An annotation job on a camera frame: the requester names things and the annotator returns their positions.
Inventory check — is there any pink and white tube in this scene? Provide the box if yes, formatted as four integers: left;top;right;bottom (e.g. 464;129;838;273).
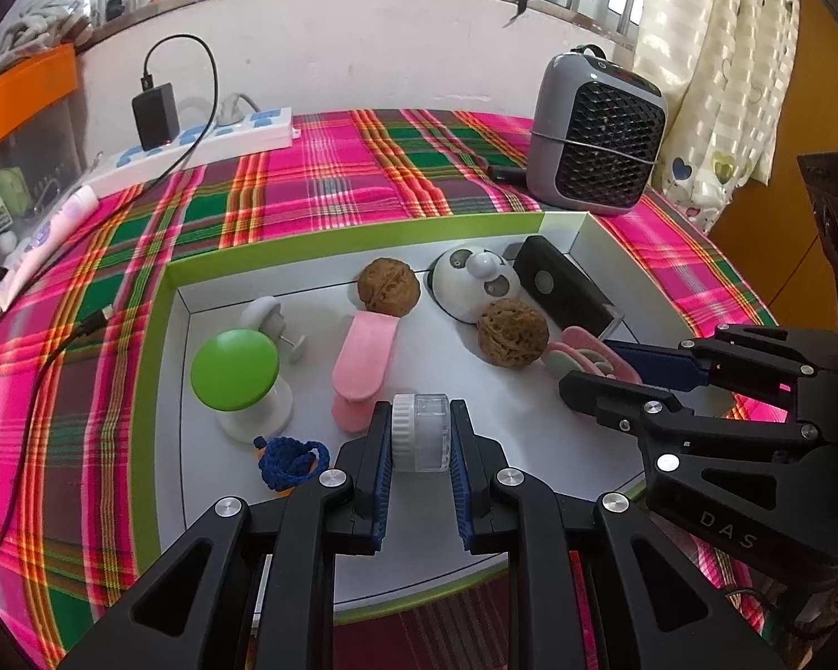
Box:
0;181;101;312

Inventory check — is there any large pink clip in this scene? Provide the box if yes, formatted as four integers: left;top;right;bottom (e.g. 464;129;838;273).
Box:
331;313;399;429

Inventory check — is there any white cable bundle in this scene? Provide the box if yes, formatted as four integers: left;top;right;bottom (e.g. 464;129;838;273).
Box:
0;0;95;57

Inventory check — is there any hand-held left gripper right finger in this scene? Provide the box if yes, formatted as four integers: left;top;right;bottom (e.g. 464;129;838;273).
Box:
449;399;787;670

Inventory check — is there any pink and green plaid cloth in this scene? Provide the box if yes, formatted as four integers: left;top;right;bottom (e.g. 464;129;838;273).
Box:
0;106;783;670

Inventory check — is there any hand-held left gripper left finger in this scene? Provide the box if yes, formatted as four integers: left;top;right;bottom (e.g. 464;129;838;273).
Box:
56;401;396;670

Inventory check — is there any blue knitted toy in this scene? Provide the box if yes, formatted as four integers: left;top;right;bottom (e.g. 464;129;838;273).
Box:
253;434;331;491

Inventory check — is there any cream heart-print curtain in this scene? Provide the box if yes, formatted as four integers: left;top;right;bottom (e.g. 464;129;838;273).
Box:
632;0;804;231

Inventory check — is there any white panda gadget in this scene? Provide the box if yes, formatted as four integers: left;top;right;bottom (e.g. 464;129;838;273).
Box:
429;244;523;326

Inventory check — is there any grey and white round gadget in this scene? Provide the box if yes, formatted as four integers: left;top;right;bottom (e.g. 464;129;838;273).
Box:
241;296;308;364

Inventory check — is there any dark brown walnut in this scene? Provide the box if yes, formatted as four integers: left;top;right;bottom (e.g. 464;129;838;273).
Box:
477;299;550;367

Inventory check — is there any black charging cable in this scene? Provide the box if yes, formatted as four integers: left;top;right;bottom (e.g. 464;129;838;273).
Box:
0;35;219;556

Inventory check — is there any green and white mushroom gadget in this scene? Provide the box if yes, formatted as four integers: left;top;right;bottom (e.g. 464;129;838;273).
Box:
190;329;294;442

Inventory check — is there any white power strip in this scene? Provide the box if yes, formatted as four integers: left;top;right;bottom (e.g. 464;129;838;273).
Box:
84;106;296;200

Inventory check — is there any grey space heater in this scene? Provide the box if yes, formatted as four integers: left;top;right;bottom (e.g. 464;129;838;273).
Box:
526;47;669;214

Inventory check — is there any small pink clip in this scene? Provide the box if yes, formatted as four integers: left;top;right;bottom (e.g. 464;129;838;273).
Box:
541;327;640;381

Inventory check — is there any white and clear jar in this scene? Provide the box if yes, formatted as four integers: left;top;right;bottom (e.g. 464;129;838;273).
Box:
389;393;455;473

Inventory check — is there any brown wooden door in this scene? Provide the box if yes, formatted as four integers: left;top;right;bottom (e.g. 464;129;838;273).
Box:
708;0;838;336

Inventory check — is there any clear container with orange lid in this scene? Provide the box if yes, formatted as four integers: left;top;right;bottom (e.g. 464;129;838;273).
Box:
0;42;88;252

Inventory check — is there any black charger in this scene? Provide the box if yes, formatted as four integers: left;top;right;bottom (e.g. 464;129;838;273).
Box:
131;82;181;151

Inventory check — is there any green and white cardboard box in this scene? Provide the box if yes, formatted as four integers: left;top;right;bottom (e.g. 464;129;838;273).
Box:
136;209;748;625

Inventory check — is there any light brown walnut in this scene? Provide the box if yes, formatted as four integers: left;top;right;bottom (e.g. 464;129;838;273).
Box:
358;258;421;318

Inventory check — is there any black bike light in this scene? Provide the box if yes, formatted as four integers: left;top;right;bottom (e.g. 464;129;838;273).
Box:
513;236;626;344

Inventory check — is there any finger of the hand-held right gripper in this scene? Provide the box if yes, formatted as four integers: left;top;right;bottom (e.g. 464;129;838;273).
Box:
559;370;831;476
602;324;838;393

